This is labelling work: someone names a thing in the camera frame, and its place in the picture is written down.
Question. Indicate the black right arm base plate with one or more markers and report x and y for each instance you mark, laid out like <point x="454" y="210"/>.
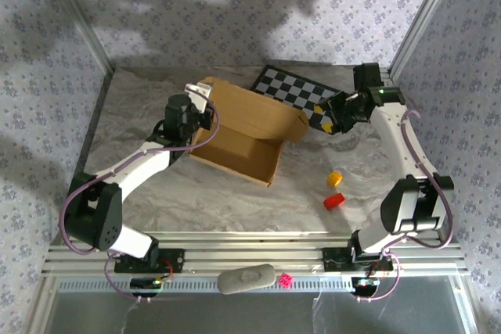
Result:
<point x="332" y="261"/>

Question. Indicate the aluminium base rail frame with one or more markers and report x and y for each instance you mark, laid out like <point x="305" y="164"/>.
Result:
<point x="254" y="252"/>

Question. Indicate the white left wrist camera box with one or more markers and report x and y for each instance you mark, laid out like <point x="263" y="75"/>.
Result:
<point x="199" y="93"/>

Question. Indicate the aluminium corner post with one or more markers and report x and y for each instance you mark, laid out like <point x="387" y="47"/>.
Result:
<point x="84" y="21"/>
<point x="424" y="17"/>

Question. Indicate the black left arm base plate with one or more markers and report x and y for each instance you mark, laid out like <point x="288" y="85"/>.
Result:
<point x="172" y="261"/>

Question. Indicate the brown cardboard box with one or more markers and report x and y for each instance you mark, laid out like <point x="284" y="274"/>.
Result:
<point x="242" y="154"/>

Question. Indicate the aluminium side rail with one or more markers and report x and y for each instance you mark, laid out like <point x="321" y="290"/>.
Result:
<point x="422" y="146"/>
<point x="99" y="115"/>

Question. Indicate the grey oval stone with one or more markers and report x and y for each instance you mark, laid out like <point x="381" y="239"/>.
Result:
<point x="246" y="279"/>

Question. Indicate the black controller board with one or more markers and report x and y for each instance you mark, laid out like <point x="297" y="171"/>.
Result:
<point x="365" y="286"/>
<point x="145" y="285"/>

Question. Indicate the red toy block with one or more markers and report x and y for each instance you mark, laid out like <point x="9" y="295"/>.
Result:
<point x="334" y="201"/>

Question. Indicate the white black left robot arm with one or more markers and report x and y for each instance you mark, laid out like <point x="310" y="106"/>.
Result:
<point x="129" y="169"/>

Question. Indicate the black left controller board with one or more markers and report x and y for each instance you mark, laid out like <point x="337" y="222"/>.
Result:
<point x="145" y="285"/>

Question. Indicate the yellow toy block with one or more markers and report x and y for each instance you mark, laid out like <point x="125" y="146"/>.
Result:
<point x="334" y="178"/>

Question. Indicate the pink die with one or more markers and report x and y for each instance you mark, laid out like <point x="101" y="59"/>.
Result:
<point x="285" y="280"/>

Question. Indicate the black right controller board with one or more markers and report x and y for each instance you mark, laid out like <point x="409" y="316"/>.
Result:
<point x="365" y="286"/>

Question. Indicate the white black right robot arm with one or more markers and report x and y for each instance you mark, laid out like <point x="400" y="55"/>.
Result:
<point x="395" y="142"/>

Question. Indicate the black white checkerboard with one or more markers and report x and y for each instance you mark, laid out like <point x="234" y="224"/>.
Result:
<point x="289" y="89"/>

